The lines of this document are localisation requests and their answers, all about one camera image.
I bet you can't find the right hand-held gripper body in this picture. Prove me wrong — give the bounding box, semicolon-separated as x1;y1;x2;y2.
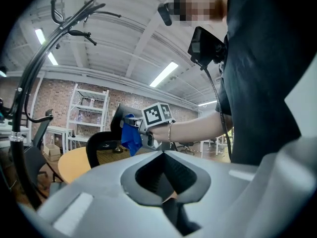
135;102;176;150

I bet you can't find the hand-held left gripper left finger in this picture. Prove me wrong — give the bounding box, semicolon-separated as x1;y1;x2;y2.
37;150;184;238

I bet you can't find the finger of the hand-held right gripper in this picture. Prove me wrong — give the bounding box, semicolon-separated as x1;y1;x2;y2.
123;116;144;127

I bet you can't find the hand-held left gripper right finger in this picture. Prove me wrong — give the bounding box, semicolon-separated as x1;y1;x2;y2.
164;150;258;238

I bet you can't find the blue cloth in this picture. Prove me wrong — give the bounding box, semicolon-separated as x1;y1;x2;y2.
120;113;144;157

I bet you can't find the black mesh office chair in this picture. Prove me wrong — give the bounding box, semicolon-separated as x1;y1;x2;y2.
86;103;159;169

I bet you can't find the person's right forearm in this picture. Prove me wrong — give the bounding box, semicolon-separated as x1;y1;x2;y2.
171;109;234;144

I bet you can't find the person's right hand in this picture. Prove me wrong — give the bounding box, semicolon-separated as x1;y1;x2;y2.
151;123;171;143

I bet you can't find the white metal shelf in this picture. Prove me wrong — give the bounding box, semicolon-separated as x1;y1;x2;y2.
65;82;111;150

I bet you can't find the round wooden table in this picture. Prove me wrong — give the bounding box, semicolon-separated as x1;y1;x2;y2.
57;146;93;184

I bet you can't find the cardboard box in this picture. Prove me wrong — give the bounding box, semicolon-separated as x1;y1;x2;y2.
42;143;62;162

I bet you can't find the white side table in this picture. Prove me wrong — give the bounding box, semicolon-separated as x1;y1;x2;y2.
45;125;75;155

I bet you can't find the black folding chair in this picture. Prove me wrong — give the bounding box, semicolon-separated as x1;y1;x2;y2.
22;145;64;184

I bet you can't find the black chest-mounted device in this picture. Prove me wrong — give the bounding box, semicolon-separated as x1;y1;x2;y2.
187;26;227;70

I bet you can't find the black tripod stand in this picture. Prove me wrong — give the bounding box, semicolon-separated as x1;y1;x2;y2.
0;0;122;211

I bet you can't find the person's black shirt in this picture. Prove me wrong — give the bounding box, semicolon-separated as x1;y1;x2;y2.
214;0;312;166

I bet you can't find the person's face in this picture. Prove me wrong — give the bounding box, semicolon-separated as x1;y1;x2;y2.
173;0;229;22

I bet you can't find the thin beaded bracelet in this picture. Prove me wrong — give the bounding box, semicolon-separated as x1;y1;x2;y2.
167;121;174;149

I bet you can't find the black device cable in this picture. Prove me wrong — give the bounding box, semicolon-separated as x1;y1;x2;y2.
201;67;234;163

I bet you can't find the black head camera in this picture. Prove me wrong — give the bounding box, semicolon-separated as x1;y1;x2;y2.
158;1;175;26

